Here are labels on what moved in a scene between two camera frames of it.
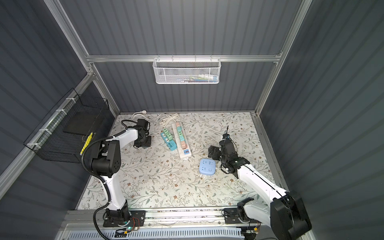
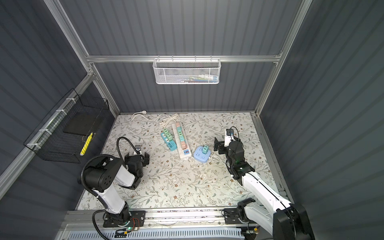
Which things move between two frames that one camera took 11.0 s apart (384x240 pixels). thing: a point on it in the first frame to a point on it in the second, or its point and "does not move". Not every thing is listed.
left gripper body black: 145,142 to 144,161
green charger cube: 169,135 does not move
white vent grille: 199,234 does not move
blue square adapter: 207,167 to 199,156
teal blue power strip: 171,143 does not move
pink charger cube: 184,145 does not move
